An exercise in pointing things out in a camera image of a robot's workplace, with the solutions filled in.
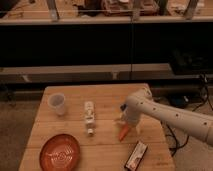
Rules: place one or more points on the orange carrot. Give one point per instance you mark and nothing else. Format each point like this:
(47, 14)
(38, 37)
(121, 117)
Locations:
(123, 132)

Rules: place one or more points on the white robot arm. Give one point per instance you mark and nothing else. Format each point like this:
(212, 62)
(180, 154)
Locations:
(197, 125)

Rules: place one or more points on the blue sponge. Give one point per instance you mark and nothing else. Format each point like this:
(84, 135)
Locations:
(122, 107)

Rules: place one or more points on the white plastic bottle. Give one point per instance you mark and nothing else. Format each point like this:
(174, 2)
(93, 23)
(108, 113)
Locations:
(89, 117)

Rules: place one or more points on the wooden table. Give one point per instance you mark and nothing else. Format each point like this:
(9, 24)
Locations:
(103, 151)

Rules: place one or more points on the black chocolate bar box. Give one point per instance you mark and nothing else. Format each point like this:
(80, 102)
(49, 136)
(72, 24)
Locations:
(136, 156)

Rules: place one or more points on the black and grey shelf unit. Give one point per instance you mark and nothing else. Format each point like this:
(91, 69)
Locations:
(104, 40)

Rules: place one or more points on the orange plate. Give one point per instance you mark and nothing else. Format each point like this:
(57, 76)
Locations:
(60, 153)

